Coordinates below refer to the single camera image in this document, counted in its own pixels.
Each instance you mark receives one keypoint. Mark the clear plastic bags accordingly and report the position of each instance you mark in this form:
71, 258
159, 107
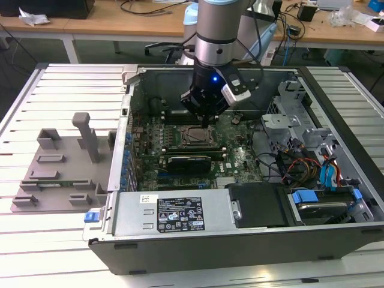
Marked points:
345, 16

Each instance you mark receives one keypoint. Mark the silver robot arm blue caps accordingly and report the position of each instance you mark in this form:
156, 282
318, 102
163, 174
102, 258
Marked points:
216, 36

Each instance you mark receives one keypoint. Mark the silver metal drive cage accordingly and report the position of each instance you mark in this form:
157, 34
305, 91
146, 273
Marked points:
279, 123

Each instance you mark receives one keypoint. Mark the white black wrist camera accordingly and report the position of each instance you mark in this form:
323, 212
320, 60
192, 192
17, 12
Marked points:
237, 94

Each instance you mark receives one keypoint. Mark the black open PC case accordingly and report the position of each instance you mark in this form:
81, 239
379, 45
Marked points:
210, 252

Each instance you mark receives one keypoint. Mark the blue case latch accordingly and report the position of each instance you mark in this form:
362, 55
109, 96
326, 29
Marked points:
91, 217

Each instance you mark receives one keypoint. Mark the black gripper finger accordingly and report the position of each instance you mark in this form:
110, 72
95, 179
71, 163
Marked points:
193, 105
219, 108

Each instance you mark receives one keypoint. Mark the silver power supply unit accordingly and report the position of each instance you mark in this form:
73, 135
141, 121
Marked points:
135, 216

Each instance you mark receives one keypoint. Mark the small black box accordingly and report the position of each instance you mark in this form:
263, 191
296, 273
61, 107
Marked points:
306, 13

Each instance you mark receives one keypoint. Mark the silver chipset heatsink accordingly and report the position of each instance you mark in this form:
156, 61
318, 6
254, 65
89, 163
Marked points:
226, 182

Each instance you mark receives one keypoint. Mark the silver CPU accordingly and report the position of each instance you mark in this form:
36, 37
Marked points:
198, 136

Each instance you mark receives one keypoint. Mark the black RAM slot bank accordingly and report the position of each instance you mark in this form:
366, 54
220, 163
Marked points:
172, 120
192, 149

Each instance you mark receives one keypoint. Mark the silver flat device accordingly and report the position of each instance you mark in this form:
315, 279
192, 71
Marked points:
334, 3

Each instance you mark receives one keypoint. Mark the hard disk in blue carrier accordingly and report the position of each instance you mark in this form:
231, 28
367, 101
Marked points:
304, 198

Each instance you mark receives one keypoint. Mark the wooden desk white legs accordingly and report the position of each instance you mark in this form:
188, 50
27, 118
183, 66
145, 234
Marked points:
120, 27

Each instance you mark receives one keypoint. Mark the green motherboard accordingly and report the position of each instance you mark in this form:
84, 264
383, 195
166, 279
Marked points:
240, 156

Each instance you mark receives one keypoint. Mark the CPU socket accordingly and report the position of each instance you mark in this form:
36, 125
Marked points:
196, 145

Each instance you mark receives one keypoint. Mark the white cardboard box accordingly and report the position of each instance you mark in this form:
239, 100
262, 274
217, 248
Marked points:
376, 27

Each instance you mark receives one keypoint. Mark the white power strip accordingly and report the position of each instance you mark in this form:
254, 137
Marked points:
268, 57

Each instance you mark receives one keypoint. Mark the black office chair base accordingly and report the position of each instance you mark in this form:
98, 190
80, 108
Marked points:
159, 46

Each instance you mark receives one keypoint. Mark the gray parts rack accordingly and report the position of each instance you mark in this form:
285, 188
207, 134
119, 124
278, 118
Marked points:
69, 180

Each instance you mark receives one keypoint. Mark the black plastic shroud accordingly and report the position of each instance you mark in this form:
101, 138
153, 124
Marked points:
258, 204

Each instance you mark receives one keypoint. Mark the black graphics card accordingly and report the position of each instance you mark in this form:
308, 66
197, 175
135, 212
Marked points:
189, 165

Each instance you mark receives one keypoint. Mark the wooden desk with clutter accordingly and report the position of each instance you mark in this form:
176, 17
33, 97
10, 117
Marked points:
330, 36

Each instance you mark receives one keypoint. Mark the teal bin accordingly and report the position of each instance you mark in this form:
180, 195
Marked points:
339, 57

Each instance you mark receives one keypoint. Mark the large black equipment box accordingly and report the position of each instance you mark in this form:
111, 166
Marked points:
78, 9

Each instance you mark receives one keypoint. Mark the blue plastic item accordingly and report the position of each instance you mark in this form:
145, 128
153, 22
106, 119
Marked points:
376, 4

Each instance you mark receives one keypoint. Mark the crumpled white paper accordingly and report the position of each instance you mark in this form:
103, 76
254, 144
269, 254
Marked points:
34, 18

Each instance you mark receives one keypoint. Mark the round coin cell battery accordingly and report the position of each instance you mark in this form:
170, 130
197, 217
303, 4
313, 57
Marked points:
235, 120

